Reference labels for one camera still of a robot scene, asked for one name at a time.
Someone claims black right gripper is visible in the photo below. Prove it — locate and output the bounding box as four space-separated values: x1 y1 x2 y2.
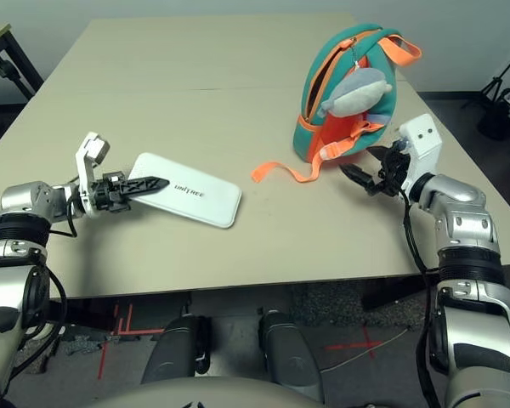
337 143 411 200

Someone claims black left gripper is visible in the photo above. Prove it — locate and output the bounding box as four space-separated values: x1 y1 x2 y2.
91 169 172 214

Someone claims white Unitree box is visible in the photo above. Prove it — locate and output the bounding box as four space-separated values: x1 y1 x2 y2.
129 151 243 230

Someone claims teal orange backpack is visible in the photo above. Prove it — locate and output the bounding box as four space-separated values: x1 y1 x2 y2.
250 23 423 184

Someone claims grey plush dolphin charm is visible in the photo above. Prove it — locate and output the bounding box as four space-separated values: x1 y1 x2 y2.
320 67 394 116

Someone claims black bag with white items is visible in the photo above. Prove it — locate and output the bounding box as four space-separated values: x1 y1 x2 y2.
478 87 510 141

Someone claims dark grey floor mat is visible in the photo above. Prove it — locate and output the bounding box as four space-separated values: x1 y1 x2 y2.
291 280 426 331

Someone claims black tripod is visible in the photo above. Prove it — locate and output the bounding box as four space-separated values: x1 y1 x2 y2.
462 48 510 110

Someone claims black framed side table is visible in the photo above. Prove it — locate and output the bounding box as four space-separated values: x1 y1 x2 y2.
0 23 44 102

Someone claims dark grey left robot leg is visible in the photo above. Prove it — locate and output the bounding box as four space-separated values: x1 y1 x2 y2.
142 314 213 386

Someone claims dark grey robot leg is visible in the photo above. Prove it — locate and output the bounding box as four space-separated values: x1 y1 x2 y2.
142 314 213 386
258 309 324 403

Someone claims dark grey right robot leg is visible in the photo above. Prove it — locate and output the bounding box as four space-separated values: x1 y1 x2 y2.
258 309 324 403

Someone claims beige robot torso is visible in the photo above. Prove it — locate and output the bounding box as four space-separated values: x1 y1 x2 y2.
84 376 320 408

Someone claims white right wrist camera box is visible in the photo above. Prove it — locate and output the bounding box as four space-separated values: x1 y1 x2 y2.
397 113 444 195

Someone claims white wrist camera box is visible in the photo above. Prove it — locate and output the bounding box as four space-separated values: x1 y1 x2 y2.
397 113 444 195
75 132 111 218

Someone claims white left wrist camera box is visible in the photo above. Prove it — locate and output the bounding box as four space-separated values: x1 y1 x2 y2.
75 132 111 218

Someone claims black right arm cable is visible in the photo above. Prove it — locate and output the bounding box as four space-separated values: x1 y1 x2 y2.
401 190 441 408

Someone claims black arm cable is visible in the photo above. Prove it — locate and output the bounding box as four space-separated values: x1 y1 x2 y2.
37 193 80 341
401 190 441 408

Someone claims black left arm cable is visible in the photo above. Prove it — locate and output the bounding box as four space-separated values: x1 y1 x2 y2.
37 193 80 341

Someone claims white floor cable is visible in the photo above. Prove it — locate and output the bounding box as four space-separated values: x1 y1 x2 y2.
320 326 409 375

